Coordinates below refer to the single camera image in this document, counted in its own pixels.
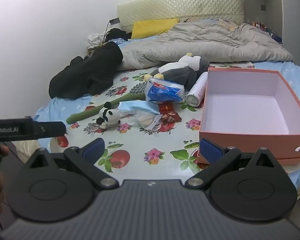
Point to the blue printed pillow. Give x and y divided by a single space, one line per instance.
120 41

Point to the cream quilted headboard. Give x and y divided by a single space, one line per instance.
180 5

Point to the green massage brush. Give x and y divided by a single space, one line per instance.
95 111

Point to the white spray can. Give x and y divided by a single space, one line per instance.
197 90

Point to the blue tissue packet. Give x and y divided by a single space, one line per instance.
163 90

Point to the grey penguin plush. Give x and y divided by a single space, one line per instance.
180 73

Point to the pink cardboard box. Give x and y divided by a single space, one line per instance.
242 110

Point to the row of small bottles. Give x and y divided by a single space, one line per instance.
258 26

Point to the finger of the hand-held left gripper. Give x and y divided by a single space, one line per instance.
51 129

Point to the white crumpled cloth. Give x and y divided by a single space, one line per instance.
95 40

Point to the pink box lid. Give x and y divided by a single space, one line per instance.
287 161

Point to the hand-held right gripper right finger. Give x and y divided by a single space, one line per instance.
211 151

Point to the white wardrobe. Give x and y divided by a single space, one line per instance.
290 10

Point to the yellow pillow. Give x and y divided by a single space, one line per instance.
152 27

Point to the black charger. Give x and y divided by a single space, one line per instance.
114 20

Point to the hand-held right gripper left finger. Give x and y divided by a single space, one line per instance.
94 148

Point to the floral printed bedsheet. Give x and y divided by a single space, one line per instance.
150 140

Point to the small panda plush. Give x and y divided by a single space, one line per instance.
107 116

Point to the clear plastic packet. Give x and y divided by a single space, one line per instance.
146 122

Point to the light blue bedsheet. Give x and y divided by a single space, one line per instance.
298 77

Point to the black clothing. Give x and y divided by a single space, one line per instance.
87 75

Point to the red snack packet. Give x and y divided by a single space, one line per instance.
172 117
165 107

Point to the grey duvet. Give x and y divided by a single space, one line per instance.
202 45

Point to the wall socket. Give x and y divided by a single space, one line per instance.
263 7

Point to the black bag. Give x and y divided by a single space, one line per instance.
117 33

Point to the blue face mask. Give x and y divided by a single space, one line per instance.
142 107

